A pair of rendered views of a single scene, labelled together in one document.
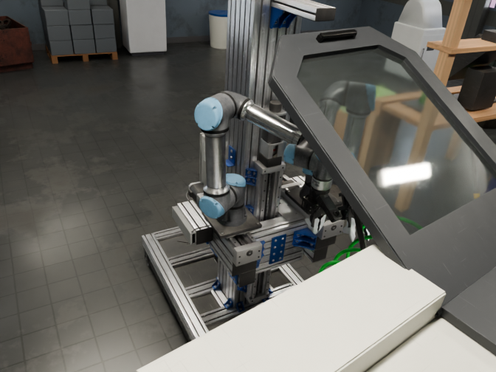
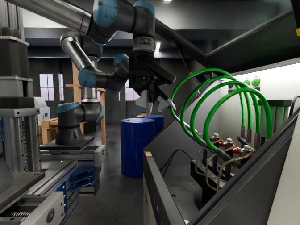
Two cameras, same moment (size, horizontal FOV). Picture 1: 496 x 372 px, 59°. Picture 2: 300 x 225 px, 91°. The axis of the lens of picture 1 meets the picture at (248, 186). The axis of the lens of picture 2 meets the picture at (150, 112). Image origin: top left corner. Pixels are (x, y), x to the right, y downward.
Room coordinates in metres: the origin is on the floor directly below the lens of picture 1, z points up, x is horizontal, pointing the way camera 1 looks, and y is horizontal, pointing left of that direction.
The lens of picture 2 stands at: (1.14, 0.17, 1.29)
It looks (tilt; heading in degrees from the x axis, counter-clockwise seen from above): 5 degrees down; 300
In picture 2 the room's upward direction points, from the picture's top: straight up
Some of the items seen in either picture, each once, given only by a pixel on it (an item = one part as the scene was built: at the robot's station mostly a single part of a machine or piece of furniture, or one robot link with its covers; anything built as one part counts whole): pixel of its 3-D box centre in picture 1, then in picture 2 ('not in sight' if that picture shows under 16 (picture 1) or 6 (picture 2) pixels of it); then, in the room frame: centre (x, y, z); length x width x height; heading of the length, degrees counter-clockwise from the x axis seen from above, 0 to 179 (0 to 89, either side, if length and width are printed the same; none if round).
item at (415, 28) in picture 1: (416, 39); (37, 113); (8.22, -2.84, 0.69); 0.75 x 0.61 x 1.39; 28
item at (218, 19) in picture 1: (221, 29); not in sight; (9.49, 0.80, 0.34); 0.57 x 0.56 x 0.68; 31
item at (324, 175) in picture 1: (323, 163); (143, 23); (1.42, -0.27, 1.54); 0.09 x 0.08 x 0.11; 63
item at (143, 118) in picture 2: not in sight; (144, 139); (2.68, -2.32, 0.47); 1.27 x 0.78 x 0.93; 114
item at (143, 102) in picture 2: (311, 223); (143, 103); (1.41, -0.26, 1.28); 0.06 x 0.03 x 0.09; 39
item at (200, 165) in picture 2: not in sight; (219, 193); (1.18, -0.47, 0.91); 0.34 x 0.10 x 0.15; 129
